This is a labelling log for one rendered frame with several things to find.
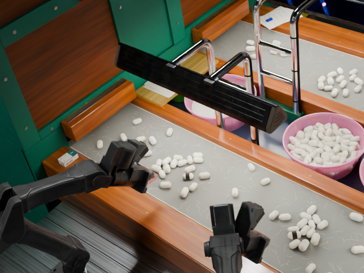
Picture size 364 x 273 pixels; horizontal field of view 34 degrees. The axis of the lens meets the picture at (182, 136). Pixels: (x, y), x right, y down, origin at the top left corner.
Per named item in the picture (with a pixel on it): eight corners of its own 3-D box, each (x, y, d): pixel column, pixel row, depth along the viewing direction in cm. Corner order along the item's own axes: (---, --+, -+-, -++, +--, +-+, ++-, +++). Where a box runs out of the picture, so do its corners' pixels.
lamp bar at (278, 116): (270, 135, 159) (268, 114, 155) (114, 66, 196) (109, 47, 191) (288, 118, 163) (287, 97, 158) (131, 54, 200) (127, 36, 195)
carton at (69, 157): (65, 167, 204) (63, 163, 203) (59, 163, 206) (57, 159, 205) (78, 157, 207) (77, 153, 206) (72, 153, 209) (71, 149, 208)
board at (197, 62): (161, 107, 221) (161, 104, 220) (134, 94, 230) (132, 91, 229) (219, 62, 237) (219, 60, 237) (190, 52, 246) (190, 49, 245)
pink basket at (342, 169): (358, 195, 187) (359, 173, 181) (274, 181, 197) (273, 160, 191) (371, 138, 205) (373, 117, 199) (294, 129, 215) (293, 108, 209)
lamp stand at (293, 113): (300, 125, 216) (297, 15, 187) (255, 106, 227) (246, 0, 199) (329, 97, 225) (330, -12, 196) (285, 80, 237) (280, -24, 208)
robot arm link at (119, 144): (126, 138, 170) (91, 132, 161) (142, 153, 164) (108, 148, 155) (110, 174, 172) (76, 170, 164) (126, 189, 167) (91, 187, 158)
